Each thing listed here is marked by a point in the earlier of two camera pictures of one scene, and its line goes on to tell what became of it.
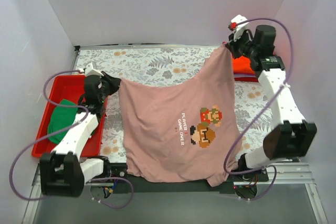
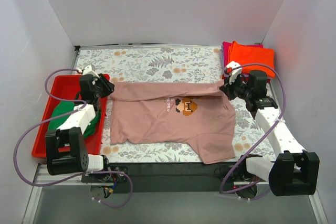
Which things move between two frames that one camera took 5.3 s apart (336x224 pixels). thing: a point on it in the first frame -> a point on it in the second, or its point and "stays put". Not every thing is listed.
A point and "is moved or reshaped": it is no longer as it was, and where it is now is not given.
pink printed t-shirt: (182, 132) is moved or reshaped
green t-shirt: (61, 118) stays put
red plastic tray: (71, 88) stays put
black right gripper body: (234, 46) -> (230, 91)
